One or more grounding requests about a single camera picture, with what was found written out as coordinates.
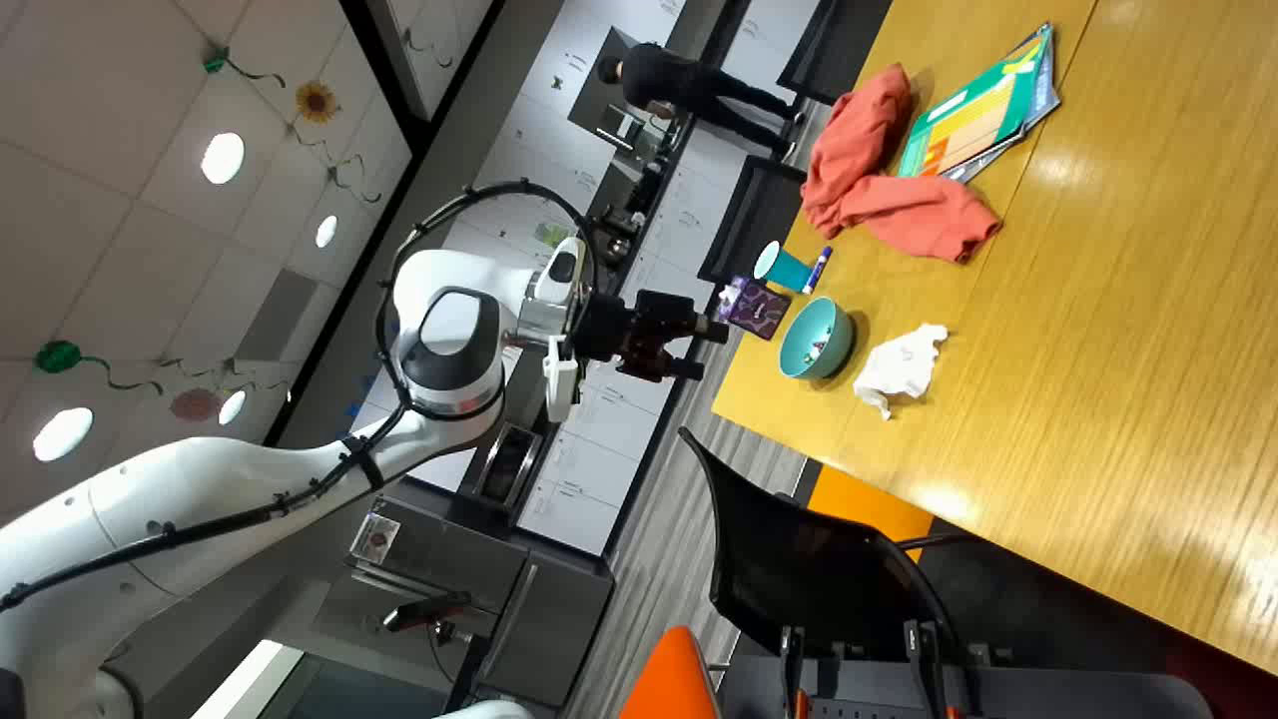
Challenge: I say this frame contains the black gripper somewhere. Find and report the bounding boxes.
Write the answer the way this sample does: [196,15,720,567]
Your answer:
[611,285,735,384]

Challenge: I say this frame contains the white tissue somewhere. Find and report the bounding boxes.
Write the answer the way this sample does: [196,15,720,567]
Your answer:
[852,320,953,425]

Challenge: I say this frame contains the purple patterned tissue box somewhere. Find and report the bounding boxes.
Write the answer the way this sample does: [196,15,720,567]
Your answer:
[712,272,796,345]

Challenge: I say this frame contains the teal plastic cup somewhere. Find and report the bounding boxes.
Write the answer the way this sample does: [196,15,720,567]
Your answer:
[751,236,815,294]

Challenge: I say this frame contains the teal bowl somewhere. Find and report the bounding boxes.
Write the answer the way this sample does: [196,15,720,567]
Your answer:
[775,294,859,386]

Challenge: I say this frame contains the black mesh office chair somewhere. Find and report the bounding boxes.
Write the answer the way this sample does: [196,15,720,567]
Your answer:
[675,429,992,719]
[775,0,893,103]
[694,157,811,285]

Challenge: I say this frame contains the blue marker pen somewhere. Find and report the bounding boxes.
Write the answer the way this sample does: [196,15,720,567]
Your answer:
[803,245,839,294]

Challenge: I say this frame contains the dark counter unit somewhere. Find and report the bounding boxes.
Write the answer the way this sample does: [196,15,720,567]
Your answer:
[562,19,715,274]

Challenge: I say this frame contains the orange flat panel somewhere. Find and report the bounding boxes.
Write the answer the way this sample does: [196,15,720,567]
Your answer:
[805,463,939,547]

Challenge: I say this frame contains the orange cloth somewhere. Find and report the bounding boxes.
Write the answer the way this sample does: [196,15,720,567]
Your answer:
[796,60,1007,269]

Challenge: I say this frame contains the person in dark clothes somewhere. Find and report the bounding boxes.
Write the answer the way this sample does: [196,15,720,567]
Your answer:
[595,40,803,152]

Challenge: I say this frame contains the gray cabinet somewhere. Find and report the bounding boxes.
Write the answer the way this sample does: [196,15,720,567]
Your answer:
[334,477,619,715]

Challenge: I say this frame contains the orange chair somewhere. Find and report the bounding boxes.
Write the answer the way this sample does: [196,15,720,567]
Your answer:
[615,623,722,719]

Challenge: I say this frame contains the green picture book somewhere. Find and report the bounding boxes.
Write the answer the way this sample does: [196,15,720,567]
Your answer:
[891,19,1065,187]

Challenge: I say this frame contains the sunflower ceiling decoration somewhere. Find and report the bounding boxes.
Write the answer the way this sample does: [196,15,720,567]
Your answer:
[293,76,342,133]

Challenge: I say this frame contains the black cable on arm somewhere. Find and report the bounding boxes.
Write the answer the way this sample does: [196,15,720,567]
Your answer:
[0,176,595,615]

